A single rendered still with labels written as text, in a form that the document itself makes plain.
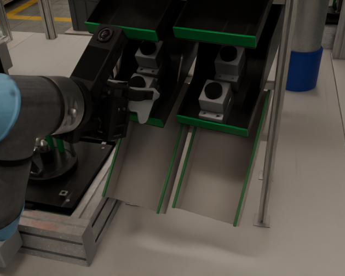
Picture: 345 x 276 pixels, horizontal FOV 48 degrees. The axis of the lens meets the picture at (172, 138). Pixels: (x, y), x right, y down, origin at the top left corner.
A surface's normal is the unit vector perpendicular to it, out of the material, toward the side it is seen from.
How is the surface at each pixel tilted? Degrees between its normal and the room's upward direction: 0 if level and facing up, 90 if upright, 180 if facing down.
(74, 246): 90
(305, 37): 90
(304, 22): 90
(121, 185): 45
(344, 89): 0
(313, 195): 0
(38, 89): 51
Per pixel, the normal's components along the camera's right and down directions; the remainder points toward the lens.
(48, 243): -0.25, 0.56
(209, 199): -0.32, -0.21
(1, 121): 0.87, 0.26
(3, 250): 0.97, 0.11
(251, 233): -0.04, -0.82
